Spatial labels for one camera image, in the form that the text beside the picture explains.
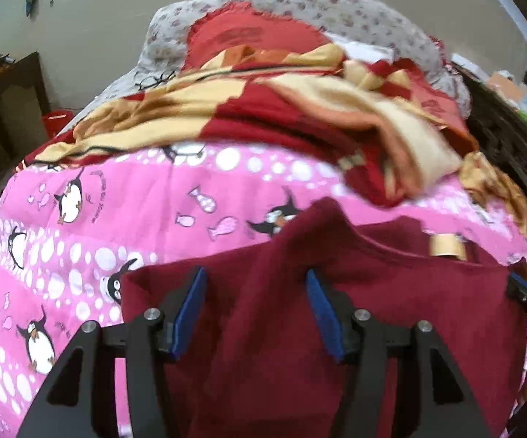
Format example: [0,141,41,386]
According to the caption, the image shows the red plastic basket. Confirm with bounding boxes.
[41,109,76,140]

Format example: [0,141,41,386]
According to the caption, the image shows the pink penguin print blanket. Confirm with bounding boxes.
[0,141,527,438]

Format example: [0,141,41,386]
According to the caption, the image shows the maroon sweater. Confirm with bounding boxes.
[121,198,527,438]

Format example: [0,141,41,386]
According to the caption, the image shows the black eyeglasses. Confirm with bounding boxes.
[138,69,177,93]

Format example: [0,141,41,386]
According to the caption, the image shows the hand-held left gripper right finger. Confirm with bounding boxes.
[304,268,492,438]

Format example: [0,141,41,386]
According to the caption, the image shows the red pillow towel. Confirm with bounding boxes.
[395,57,469,124]
[183,2,332,71]

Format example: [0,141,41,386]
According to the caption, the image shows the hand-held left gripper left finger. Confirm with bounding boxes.
[16,265,209,438]

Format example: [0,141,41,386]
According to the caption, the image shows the dark wooden table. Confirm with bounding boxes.
[0,51,52,256]

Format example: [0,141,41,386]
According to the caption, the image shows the white pillow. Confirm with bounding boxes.
[327,39,394,62]

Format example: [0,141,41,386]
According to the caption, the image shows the red and gold blanket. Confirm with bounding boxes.
[15,46,527,238]

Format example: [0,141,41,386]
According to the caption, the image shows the cardboard box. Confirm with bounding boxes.
[487,70,526,101]

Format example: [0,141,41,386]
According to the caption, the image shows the dark wooden headboard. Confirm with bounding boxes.
[450,61,527,261]

